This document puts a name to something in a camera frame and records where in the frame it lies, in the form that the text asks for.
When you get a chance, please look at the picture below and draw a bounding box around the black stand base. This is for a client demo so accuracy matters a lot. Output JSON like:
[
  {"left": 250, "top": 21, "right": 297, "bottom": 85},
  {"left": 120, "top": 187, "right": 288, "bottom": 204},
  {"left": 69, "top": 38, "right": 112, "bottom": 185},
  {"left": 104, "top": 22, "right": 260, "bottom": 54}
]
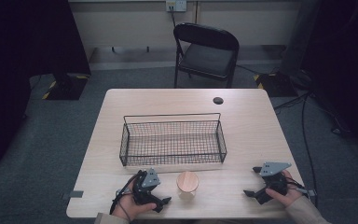
[
  {"left": 253, "top": 72, "right": 298, "bottom": 98},
  {"left": 41, "top": 72, "right": 90, "bottom": 102}
]

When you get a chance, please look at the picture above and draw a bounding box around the glass jar with wooden lid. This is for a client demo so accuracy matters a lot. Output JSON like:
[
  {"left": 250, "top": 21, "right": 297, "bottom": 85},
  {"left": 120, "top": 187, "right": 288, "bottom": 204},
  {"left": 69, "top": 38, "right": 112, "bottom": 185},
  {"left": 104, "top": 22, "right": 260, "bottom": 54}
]
[{"left": 175, "top": 171, "right": 200, "bottom": 201}]

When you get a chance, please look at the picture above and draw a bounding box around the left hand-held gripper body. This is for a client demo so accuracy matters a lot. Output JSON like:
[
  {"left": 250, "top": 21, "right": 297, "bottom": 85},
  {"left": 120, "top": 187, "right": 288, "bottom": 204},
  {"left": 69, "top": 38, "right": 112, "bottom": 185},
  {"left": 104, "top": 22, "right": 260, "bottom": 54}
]
[{"left": 132, "top": 168, "right": 161, "bottom": 206}]

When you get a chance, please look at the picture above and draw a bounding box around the person's left hand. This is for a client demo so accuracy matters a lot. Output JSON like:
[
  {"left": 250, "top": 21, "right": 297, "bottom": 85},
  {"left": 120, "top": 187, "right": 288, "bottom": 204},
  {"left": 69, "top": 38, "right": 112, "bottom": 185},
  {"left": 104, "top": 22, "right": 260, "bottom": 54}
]
[{"left": 111, "top": 181, "right": 158, "bottom": 222}]

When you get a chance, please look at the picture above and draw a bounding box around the right hand-held gripper cable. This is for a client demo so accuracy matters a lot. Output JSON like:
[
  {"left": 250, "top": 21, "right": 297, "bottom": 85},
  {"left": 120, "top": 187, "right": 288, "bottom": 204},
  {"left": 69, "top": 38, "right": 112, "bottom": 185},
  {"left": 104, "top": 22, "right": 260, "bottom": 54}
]
[{"left": 287, "top": 177, "right": 310, "bottom": 196}]

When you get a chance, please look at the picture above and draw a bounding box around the black wall socket cable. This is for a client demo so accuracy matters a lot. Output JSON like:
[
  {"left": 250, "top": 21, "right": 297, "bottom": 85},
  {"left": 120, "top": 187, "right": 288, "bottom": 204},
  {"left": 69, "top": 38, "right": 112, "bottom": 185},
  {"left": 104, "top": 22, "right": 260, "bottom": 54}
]
[{"left": 169, "top": 6, "right": 177, "bottom": 28}]

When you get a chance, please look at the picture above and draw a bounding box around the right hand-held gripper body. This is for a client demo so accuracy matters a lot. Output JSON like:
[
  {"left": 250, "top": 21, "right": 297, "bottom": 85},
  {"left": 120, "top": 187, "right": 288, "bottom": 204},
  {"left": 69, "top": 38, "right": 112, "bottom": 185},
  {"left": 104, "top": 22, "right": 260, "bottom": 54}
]
[{"left": 259, "top": 161, "right": 293, "bottom": 197}]

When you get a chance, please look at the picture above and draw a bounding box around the left hand-held gripper cable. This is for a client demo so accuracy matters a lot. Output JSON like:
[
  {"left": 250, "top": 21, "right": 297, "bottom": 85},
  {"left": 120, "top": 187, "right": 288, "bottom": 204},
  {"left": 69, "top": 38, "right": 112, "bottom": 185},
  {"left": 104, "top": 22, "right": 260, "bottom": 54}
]
[{"left": 109, "top": 173, "right": 142, "bottom": 217}]

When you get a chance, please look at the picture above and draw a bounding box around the person's right hand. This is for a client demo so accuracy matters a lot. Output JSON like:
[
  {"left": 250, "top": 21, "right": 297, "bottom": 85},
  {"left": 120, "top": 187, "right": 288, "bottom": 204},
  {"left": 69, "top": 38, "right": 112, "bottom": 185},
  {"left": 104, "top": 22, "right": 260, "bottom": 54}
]
[{"left": 265, "top": 169, "right": 304, "bottom": 209}]

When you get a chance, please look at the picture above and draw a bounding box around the black curtain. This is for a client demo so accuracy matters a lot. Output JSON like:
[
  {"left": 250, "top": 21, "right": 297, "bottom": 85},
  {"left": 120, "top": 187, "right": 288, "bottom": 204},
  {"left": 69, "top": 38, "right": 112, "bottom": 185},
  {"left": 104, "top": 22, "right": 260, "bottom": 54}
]
[
  {"left": 0, "top": 0, "right": 92, "bottom": 172},
  {"left": 300, "top": 0, "right": 358, "bottom": 154}
]

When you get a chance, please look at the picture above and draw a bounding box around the black folding chair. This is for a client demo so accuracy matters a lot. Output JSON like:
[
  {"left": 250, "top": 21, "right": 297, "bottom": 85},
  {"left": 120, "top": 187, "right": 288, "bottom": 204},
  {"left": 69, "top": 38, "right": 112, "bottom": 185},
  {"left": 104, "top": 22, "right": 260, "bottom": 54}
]
[{"left": 172, "top": 21, "right": 241, "bottom": 90}]

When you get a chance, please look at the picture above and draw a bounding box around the black wire basket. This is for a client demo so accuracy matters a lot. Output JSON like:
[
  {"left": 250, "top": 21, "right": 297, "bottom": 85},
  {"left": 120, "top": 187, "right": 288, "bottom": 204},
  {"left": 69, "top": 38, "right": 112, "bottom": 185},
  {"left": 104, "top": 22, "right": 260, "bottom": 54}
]
[{"left": 118, "top": 112, "right": 228, "bottom": 167}]

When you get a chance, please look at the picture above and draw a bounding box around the long black floor cable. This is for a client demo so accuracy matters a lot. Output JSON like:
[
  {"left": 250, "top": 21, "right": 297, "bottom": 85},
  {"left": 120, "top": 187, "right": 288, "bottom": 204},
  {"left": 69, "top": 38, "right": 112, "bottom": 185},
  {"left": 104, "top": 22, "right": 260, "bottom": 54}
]
[{"left": 301, "top": 92, "right": 319, "bottom": 207}]

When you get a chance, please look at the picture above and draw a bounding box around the hand-held gripper cable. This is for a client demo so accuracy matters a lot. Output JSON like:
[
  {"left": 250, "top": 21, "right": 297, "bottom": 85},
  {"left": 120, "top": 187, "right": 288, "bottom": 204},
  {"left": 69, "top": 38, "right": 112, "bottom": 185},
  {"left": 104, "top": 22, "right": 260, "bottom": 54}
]
[
  {"left": 109, "top": 173, "right": 142, "bottom": 217},
  {"left": 287, "top": 177, "right": 310, "bottom": 196}
]

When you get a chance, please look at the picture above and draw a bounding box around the white wall socket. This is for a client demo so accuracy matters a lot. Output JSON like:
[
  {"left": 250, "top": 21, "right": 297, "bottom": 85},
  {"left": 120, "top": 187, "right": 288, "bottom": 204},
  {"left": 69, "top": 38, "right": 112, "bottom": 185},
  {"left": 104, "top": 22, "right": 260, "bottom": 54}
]
[{"left": 165, "top": 0, "right": 188, "bottom": 13}]

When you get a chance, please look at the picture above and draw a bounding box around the grey table clamp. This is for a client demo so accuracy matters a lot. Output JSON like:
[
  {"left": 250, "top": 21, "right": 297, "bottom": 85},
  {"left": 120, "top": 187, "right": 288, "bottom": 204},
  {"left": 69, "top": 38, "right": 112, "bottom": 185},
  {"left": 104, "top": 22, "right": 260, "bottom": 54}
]
[{"left": 61, "top": 189, "right": 85, "bottom": 201}]

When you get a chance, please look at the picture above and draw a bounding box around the short black floor cable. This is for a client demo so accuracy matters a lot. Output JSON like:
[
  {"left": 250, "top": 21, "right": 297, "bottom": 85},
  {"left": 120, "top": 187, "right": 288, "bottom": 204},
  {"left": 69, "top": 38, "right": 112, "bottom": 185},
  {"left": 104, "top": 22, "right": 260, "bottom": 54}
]
[{"left": 273, "top": 91, "right": 312, "bottom": 112}]

